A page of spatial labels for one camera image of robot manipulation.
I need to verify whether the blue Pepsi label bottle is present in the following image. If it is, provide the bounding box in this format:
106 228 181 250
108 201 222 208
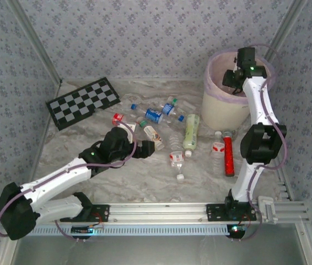
130 103 164 124

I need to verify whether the grey metal panel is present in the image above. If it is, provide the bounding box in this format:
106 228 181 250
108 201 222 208
7 223 312 265

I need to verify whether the blue label clear bottle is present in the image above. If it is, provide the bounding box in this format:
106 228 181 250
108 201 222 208
160 102 186 123

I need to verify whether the aluminium frame post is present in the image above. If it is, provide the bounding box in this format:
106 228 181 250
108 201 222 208
7 0 63 83
265 0 310 56

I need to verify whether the pale green tea bottle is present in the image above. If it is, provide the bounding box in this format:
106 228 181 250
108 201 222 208
182 114 201 158

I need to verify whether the clear bottle green cap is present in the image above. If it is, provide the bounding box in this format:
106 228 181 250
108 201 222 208
171 97 195 111

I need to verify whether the left controller board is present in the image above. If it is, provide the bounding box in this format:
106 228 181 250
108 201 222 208
71 225 95 236

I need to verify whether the white bottle orange print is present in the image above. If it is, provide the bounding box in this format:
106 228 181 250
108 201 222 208
140 119 164 151

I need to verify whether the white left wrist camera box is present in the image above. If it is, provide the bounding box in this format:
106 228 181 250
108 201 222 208
119 121 135 144

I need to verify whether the light blue slotted cable duct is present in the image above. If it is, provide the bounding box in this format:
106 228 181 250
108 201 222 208
26 223 235 237

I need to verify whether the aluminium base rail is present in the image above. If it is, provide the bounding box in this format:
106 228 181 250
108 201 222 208
9 202 310 224

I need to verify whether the controller board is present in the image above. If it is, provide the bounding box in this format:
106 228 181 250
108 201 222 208
226 224 246 240
71 225 95 236

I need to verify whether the black grey checkerboard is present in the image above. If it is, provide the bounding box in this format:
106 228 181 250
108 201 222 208
45 76 121 132

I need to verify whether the red Coca-Cola label bottle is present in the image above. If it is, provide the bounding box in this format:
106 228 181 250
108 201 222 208
112 112 139 130

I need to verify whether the ribbed clear bottle red-white label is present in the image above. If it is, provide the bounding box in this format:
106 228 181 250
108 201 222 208
168 132 186 182

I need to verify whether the right controller board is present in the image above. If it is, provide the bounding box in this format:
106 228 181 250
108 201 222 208
226 224 246 240

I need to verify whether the white plastic clamp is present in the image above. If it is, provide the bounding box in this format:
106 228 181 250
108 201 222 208
257 195 278 226

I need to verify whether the cream plastic bin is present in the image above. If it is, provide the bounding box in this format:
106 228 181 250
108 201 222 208
201 78 252 131

